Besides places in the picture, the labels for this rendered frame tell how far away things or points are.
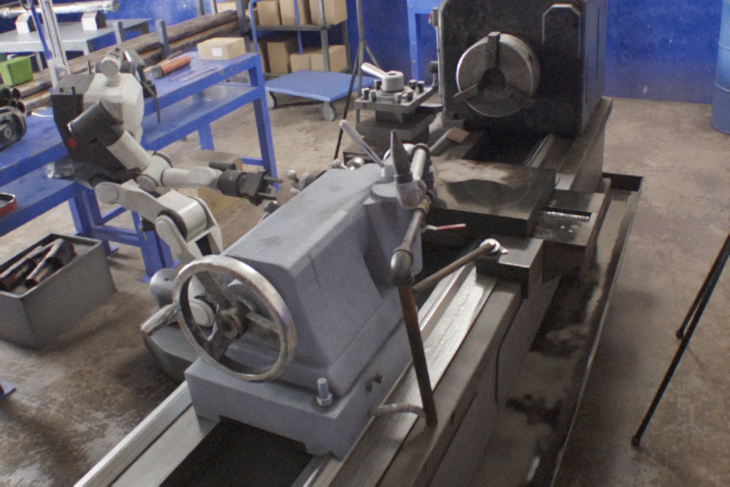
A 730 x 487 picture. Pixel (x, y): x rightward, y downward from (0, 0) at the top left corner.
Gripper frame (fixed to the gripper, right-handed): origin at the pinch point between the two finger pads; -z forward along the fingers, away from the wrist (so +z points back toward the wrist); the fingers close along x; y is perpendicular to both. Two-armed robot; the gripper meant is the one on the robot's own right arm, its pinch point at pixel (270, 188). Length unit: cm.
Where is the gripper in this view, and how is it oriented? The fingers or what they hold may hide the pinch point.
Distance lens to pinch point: 222.6
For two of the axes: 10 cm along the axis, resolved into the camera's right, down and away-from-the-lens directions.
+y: -3.6, -4.2, -8.3
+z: -8.8, -1.3, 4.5
